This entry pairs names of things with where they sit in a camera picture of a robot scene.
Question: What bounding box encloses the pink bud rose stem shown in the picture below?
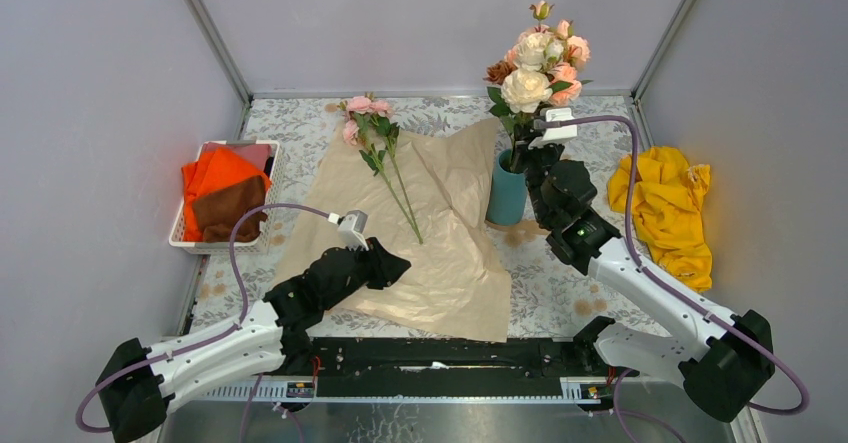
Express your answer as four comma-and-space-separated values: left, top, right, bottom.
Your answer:
547, 20, 591, 107

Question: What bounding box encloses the brown cloth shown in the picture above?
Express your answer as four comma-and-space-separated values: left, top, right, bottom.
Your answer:
192, 176, 266, 243

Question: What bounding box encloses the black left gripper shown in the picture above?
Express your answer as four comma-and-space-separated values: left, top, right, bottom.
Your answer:
322, 239, 412, 313

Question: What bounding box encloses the peach rose stem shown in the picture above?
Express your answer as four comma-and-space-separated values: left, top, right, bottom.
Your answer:
504, 0, 554, 63

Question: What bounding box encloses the teal cylindrical vase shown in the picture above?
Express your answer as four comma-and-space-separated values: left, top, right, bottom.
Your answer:
486, 149, 527, 226

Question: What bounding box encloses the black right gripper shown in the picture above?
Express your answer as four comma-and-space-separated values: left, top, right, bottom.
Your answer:
509, 124, 563, 225

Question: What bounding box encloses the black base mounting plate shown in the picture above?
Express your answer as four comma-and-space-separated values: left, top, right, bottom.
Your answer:
271, 337, 623, 400

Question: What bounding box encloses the brown paper ribbon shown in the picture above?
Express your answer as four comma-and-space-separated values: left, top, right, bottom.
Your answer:
485, 220, 550, 236

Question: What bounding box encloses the aluminium frame rail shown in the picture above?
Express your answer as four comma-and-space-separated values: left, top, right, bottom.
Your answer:
184, 0, 252, 106

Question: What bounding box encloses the floral patterned table mat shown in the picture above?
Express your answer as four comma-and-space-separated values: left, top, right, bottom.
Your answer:
188, 96, 663, 338

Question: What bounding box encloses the yellow crumpled cloth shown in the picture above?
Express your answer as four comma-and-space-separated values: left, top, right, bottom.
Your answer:
632, 147, 713, 293

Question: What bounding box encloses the peach kraft wrapping paper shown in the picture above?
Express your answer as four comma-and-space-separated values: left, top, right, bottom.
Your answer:
305, 119, 512, 342

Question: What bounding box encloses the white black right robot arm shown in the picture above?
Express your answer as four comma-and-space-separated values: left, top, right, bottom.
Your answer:
516, 143, 775, 423

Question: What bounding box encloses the orange cloth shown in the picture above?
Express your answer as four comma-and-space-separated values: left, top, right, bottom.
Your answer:
182, 148, 272, 243

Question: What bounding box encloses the pink cloth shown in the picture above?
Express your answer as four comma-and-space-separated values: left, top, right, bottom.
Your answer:
200, 142, 275, 173

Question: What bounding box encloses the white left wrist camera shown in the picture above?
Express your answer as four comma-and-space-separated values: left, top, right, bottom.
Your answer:
327, 210, 368, 250

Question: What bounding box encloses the cream rose stem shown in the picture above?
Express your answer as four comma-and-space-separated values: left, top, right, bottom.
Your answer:
490, 27, 563, 173

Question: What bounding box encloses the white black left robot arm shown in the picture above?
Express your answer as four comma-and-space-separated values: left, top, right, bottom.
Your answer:
97, 238, 412, 442

